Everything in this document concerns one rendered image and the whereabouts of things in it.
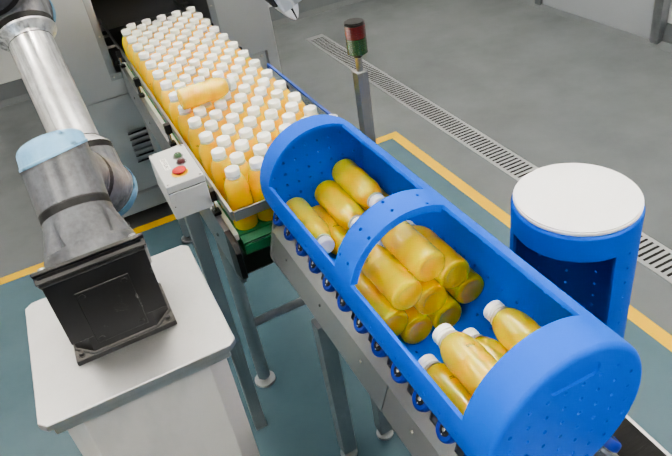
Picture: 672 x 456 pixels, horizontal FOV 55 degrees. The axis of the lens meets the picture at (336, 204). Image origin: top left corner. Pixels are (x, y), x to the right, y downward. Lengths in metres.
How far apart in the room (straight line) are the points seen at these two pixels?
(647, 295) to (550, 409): 1.93
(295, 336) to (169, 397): 1.57
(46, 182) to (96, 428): 0.40
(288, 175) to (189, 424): 0.64
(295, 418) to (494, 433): 1.57
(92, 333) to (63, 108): 0.44
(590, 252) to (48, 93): 1.13
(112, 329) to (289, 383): 1.47
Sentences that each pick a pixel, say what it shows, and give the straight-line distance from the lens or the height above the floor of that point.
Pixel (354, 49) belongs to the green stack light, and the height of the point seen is 1.18.
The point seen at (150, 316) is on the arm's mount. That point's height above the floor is 1.18.
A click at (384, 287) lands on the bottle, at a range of 1.18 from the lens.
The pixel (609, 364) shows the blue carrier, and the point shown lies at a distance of 0.99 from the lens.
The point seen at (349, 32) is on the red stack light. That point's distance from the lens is 1.98.
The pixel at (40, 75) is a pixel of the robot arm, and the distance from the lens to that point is 1.36.
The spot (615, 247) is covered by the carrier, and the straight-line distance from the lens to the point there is 1.48.
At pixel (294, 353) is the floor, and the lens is 2.63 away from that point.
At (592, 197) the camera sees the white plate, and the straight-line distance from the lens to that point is 1.54.
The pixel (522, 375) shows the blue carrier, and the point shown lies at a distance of 0.91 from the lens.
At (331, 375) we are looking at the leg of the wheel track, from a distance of 1.96.
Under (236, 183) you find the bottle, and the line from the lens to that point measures 1.68.
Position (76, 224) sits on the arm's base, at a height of 1.37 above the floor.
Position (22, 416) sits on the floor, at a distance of 2.88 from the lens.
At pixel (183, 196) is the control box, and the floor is 1.06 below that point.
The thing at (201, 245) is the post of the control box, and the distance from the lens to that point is 1.85.
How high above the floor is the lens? 1.91
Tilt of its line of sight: 35 degrees down
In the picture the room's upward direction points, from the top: 10 degrees counter-clockwise
